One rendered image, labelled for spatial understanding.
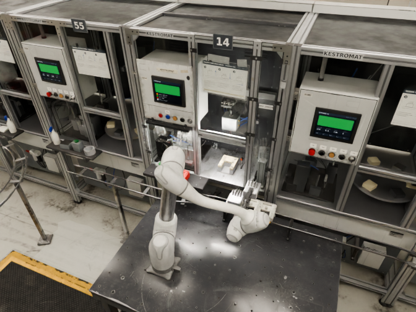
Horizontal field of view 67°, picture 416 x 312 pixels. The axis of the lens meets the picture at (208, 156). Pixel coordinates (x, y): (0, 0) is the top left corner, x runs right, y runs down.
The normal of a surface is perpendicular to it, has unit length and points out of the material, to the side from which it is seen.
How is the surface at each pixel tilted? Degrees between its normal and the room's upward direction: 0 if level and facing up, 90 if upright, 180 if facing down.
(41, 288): 0
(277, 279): 0
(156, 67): 90
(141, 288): 0
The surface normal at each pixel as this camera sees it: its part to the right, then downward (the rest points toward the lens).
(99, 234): -0.01, -0.79
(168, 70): -0.38, 0.57
